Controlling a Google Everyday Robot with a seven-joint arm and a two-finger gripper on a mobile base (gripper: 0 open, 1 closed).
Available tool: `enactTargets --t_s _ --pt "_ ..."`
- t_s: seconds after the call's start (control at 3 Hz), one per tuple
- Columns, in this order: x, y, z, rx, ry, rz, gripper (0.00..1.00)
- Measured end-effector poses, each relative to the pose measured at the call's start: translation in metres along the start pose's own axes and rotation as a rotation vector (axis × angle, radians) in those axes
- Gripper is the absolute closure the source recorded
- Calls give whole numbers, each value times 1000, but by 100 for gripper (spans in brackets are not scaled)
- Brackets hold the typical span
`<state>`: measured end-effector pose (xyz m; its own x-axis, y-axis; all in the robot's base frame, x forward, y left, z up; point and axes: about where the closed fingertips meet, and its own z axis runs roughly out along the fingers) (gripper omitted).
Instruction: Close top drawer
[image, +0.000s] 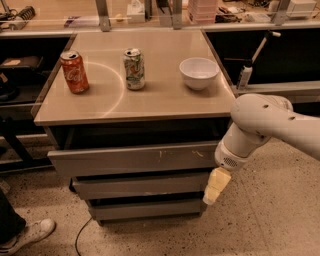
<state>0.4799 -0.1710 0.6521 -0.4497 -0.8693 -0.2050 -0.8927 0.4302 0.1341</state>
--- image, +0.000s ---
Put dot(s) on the red cola can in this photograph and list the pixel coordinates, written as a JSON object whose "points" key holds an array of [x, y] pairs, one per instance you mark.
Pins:
{"points": [[74, 71]]}

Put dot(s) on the white box on shelf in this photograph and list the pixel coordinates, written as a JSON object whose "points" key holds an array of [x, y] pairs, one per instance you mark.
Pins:
{"points": [[300, 8]]}

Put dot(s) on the grey drawer cabinet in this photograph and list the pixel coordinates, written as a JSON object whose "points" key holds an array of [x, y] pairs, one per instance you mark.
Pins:
{"points": [[135, 120]]}

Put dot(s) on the white bowl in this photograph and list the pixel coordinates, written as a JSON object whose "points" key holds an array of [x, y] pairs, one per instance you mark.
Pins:
{"points": [[198, 73]]}

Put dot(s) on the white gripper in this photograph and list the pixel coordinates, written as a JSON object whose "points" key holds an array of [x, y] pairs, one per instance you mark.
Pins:
{"points": [[228, 158]]}

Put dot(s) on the grey bottom drawer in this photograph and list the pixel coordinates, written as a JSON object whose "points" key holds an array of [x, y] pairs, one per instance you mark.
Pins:
{"points": [[146, 210]]}

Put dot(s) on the white sneaker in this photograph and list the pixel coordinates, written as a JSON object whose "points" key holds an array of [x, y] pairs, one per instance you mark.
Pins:
{"points": [[32, 233]]}

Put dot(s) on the grey top drawer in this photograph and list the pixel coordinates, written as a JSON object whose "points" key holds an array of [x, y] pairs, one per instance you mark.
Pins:
{"points": [[101, 151]]}

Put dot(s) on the black trouser leg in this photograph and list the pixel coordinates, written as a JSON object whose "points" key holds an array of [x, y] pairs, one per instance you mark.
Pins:
{"points": [[11, 223]]}

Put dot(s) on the green white soda can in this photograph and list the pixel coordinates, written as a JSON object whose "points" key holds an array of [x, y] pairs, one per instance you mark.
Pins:
{"points": [[133, 60]]}

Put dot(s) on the pink stacked trays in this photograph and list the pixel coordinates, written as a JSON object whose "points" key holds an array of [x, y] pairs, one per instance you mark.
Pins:
{"points": [[202, 11]]}

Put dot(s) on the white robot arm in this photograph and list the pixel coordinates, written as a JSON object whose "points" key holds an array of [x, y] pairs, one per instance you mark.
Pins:
{"points": [[255, 119]]}

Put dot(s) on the grey middle drawer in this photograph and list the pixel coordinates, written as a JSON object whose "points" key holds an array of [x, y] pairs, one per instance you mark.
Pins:
{"points": [[141, 186]]}

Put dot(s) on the grey drawer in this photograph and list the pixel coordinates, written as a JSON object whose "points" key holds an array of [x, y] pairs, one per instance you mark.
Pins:
{"points": [[101, 151], [141, 186], [146, 210]]}

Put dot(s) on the white tissue box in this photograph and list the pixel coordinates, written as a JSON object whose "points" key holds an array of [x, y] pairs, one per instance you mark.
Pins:
{"points": [[135, 12]]}

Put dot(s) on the white bottle with nozzle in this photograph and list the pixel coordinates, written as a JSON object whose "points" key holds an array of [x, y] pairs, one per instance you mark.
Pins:
{"points": [[247, 69]]}

